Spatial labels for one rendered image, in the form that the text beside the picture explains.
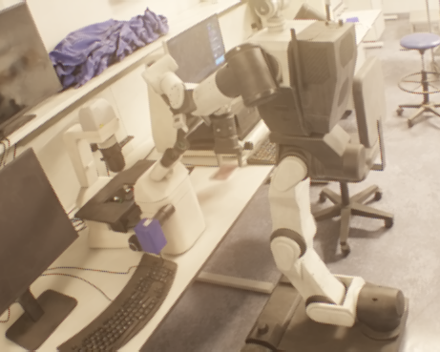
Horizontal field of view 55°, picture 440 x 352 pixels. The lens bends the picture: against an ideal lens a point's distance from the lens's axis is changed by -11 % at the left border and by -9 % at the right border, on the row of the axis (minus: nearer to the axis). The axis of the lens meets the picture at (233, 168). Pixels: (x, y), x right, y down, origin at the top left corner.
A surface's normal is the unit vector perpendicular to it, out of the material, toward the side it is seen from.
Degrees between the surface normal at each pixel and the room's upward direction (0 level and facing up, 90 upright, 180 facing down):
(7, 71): 86
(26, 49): 86
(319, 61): 90
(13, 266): 86
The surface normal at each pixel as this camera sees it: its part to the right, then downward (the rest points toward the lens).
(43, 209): 0.84, -0.03
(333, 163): -0.43, 0.54
